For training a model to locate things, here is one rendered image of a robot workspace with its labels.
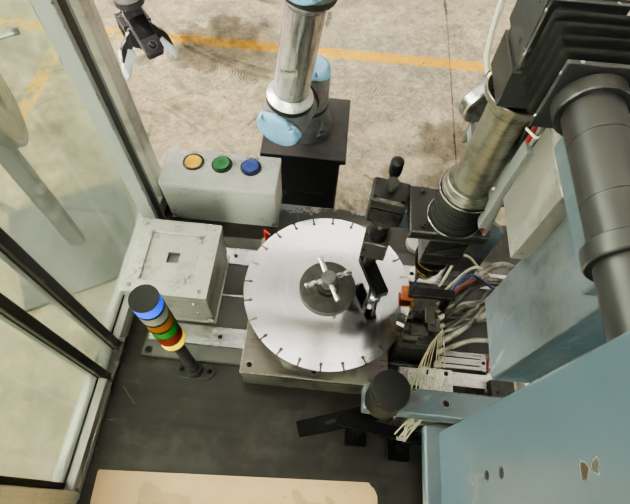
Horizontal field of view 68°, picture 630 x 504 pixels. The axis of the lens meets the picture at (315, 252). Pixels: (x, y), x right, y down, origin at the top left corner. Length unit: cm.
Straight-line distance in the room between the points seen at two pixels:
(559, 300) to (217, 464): 77
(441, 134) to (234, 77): 115
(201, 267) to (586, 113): 81
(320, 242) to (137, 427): 55
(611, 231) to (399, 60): 265
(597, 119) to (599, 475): 22
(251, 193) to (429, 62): 199
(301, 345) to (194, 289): 26
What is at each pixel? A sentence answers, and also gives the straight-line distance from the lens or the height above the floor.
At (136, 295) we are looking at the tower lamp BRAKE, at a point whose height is 116.
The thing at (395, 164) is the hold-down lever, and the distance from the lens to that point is 69.
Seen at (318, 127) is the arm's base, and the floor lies 80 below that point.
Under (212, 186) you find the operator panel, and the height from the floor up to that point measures 90.
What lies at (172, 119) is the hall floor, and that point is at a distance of 259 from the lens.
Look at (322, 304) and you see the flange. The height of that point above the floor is 96.
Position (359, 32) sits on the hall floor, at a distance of 307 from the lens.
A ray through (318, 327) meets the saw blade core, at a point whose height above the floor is 95.
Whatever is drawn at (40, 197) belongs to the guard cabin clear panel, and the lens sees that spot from 85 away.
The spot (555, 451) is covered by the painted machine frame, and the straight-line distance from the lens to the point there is 31.
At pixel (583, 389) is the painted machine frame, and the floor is 158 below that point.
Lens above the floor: 180
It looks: 61 degrees down
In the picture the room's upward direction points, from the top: 4 degrees clockwise
